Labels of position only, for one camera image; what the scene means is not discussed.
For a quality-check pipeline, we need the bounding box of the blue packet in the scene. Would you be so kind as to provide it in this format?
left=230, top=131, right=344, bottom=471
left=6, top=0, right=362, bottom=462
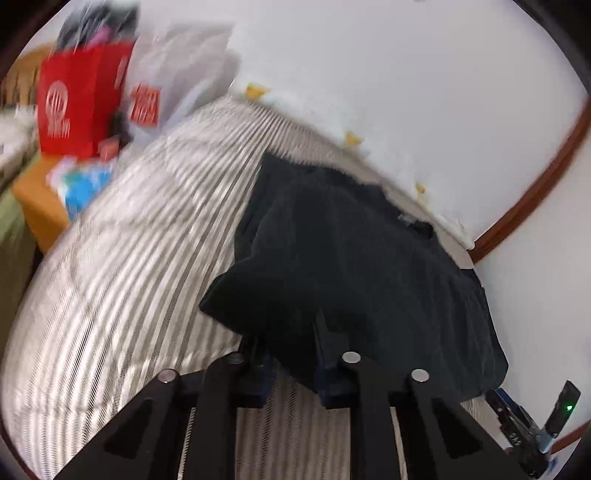
left=48, top=159, right=114, bottom=222

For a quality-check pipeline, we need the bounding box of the black sweatshirt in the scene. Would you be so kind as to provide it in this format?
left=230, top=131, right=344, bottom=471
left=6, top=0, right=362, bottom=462
left=198, top=152, right=509, bottom=402

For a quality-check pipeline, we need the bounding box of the red paper bag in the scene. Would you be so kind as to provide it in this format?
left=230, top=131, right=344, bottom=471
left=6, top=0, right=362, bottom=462
left=36, top=41, right=137, bottom=158

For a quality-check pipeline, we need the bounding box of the dark plaid cloth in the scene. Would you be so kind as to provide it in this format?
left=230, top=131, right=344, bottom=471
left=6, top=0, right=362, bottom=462
left=58, top=0, right=139, bottom=47

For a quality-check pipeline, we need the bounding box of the orange box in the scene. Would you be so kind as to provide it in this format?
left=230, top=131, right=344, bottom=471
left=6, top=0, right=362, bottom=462
left=11, top=154, right=72, bottom=254

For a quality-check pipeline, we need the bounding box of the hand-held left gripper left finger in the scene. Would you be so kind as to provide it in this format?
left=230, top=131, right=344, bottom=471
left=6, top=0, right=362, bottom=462
left=53, top=337, right=275, bottom=480

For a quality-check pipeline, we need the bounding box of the white plastic bag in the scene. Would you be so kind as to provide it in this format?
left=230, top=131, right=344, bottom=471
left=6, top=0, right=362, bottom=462
left=122, top=21, right=243, bottom=139

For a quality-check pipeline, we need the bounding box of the brown wooden trim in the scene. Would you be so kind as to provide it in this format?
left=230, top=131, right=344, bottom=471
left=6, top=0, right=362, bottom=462
left=471, top=95, right=591, bottom=264

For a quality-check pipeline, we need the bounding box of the wooden chair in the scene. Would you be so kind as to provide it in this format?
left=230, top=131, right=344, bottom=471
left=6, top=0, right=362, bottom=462
left=0, top=44, right=56, bottom=107

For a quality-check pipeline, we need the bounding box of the green mat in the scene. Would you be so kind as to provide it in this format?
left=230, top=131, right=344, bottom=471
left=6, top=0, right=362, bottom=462
left=0, top=189, right=38, bottom=352

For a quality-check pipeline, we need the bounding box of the white dotted cushion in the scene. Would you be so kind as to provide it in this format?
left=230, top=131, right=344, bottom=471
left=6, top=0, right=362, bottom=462
left=0, top=108, right=40, bottom=162

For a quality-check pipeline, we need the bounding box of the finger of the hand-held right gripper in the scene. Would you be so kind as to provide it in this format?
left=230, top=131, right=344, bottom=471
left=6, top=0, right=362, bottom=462
left=486, top=389, right=532, bottom=435

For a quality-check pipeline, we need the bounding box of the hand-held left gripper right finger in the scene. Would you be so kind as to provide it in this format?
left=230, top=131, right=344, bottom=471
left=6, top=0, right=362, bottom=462
left=313, top=311, right=532, bottom=480

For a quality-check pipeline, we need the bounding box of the grey striped bed cover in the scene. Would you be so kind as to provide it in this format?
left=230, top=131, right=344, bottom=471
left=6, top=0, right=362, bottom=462
left=0, top=95, right=499, bottom=480

